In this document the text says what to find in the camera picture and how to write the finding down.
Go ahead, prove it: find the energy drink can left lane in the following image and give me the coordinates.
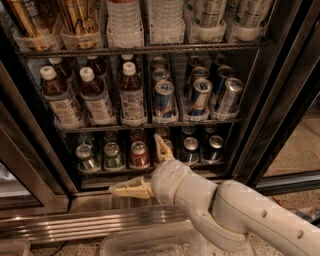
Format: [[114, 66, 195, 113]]
[[152, 81, 178, 123]]

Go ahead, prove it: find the water bottle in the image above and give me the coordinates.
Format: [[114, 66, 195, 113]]
[[106, 0, 144, 48], [147, 0, 185, 44]]

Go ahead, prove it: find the red can front right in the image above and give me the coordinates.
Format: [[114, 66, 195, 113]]
[[155, 139, 173, 164]]

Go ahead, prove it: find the tea bottle front middle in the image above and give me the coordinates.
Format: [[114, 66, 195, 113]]
[[80, 67, 116, 126]]

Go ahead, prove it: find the red can front left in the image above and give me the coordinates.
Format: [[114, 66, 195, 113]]
[[130, 141, 150, 169]]

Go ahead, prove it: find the water bottle top left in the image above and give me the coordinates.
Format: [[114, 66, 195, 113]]
[[106, 0, 144, 48]]

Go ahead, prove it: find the silver energy can right lane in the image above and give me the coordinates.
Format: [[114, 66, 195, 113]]
[[211, 77, 243, 121]]

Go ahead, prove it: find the energy drink can lane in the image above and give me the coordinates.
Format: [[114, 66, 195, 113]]
[[152, 81, 178, 123], [183, 78, 212, 122]]

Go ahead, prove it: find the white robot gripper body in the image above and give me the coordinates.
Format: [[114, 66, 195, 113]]
[[151, 160, 217, 214]]

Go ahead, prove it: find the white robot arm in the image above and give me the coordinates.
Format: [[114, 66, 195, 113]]
[[110, 135, 320, 256]]

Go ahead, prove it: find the tea bottle front left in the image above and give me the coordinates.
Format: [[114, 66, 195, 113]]
[[40, 66, 84, 129]]

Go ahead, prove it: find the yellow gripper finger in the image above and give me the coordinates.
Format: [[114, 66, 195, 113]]
[[154, 133, 175, 163], [109, 176, 154, 199]]

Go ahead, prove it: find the fridge glass door right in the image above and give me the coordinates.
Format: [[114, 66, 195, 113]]
[[225, 0, 320, 195]]

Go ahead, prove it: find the blue can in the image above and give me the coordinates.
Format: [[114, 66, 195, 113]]
[[202, 135, 224, 163], [179, 137, 199, 165]]

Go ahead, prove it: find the tea bottle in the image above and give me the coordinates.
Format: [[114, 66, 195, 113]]
[[40, 66, 84, 129], [80, 67, 116, 126], [119, 62, 146, 126]]

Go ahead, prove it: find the stainless steel fridge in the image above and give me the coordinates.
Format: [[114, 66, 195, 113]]
[[0, 0, 320, 244]]

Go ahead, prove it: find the tea bottle front right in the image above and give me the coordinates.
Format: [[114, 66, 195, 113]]
[[119, 62, 146, 126]]

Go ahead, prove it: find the blue can front left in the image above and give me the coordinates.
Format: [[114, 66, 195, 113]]
[[179, 137, 199, 165]]

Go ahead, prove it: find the energy drink can middle lane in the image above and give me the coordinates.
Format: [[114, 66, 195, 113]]
[[183, 78, 212, 122]]

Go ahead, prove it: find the green can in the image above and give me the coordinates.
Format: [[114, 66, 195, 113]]
[[103, 142, 125, 171], [75, 144, 100, 173]]

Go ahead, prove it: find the blue can front right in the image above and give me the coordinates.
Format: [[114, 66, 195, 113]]
[[202, 135, 224, 163]]

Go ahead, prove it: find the red can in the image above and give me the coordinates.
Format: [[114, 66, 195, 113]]
[[155, 139, 173, 164], [130, 141, 150, 169]]

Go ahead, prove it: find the water bottle top right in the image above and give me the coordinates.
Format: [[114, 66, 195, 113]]
[[147, 0, 185, 44]]

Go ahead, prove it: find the clear plastic bin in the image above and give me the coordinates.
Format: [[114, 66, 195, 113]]
[[99, 221, 209, 256]]

